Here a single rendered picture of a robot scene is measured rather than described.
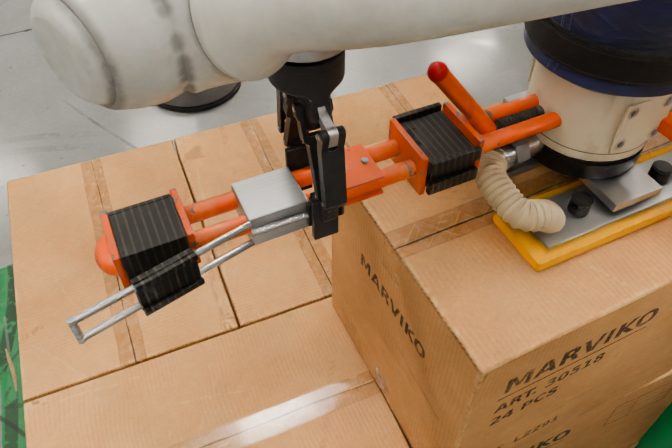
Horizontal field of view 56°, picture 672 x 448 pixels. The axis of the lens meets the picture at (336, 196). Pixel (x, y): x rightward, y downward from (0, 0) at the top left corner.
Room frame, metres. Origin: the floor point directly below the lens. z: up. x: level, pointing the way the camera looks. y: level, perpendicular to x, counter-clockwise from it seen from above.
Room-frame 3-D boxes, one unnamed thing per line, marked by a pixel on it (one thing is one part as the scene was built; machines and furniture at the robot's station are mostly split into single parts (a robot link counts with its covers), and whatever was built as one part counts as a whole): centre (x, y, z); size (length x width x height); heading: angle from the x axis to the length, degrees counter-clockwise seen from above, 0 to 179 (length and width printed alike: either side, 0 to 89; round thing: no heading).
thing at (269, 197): (0.48, 0.07, 1.07); 0.07 x 0.07 x 0.04; 25
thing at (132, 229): (0.43, 0.20, 1.08); 0.08 x 0.07 x 0.05; 115
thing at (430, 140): (0.58, -0.12, 1.08); 0.10 x 0.08 x 0.06; 25
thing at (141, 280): (0.40, 0.12, 1.08); 0.31 x 0.03 x 0.05; 128
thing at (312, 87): (0.50, 0.03, 1.23); 0.08 x 0.07 x 0.09; 24
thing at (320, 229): (0.47, 0.01, 1.08); 0.03 x 0.01 x 0.07; 114
